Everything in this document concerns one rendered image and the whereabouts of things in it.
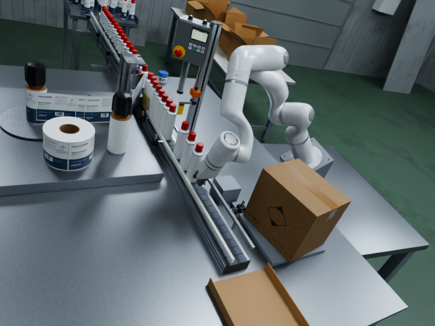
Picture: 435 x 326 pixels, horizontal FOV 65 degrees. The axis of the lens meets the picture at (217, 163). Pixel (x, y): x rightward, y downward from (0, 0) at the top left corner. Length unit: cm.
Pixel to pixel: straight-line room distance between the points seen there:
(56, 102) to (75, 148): 34
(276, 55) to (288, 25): 557
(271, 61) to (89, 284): 105
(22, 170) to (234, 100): 88
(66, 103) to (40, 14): 432
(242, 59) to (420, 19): 722
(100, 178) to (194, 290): 62
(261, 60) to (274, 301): 92
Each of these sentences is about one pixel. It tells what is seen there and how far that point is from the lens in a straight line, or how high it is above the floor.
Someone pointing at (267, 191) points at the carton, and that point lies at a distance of 143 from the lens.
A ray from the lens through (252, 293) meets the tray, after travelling 134.
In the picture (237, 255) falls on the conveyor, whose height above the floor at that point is 88.
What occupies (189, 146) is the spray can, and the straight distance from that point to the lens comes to 157.
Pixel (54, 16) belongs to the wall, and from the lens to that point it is 602.
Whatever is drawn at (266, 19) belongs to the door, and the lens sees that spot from 676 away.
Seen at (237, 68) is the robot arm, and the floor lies 145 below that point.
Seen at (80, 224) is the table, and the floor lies 83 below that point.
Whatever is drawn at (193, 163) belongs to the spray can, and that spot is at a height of 100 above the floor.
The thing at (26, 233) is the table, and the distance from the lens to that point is 140.
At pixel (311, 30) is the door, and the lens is 734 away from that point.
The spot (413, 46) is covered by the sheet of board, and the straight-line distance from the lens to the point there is 848.
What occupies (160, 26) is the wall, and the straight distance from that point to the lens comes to 618.
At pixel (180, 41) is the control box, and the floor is 138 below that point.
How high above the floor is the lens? 186
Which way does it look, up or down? 33 degrees down
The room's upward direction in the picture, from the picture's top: 18 degrees clockwise
